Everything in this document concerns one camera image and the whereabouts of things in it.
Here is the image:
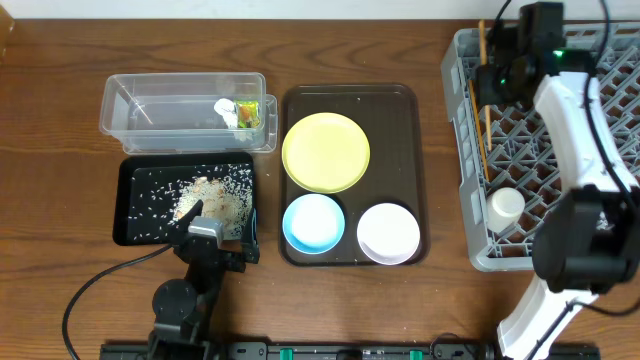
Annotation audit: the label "grey dishwasher rack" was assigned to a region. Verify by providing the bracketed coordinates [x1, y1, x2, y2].
[441, 23, 639, 272]

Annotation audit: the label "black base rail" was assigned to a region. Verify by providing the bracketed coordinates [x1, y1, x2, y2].
[99, 341, 601, 360]

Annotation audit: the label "dark brown serving tray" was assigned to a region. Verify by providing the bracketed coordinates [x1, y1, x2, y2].
[279, 83, 430, 267]

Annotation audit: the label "black waste tray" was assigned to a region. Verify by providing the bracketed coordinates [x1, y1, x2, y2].
[112, 152, 255, 246]

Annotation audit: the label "rice and food scraps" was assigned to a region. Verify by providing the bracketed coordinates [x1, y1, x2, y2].
[126, 163, 253, 245]

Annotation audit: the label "white tissue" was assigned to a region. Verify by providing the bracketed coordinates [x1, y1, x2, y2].
[214, 98, 238, 129]

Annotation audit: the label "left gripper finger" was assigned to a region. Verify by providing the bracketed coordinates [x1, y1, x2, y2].
[242, 208, 259, 255]
[167, 200, 204, 233]

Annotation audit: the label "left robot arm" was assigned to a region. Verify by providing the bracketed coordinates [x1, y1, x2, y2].
[146, 200, 260, 360]

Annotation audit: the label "clear plastic waste bin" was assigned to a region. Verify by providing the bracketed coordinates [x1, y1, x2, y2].
[100, 72, 278, 155]

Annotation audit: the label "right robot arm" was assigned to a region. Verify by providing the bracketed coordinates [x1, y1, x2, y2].
[473, 1, 639, 359]

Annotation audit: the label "white plastic cup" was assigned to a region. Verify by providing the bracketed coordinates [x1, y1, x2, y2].
[487, 188, 525, 233]

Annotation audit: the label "yellow plate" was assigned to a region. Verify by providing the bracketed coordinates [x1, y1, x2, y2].
[281, 112, 371, 194]

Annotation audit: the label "green snack wrapper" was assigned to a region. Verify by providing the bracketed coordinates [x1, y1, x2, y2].
[234, 100, 261, 128]

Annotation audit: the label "light blue bowl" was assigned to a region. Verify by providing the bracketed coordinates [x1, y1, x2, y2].
[281, 194, 346, 255]

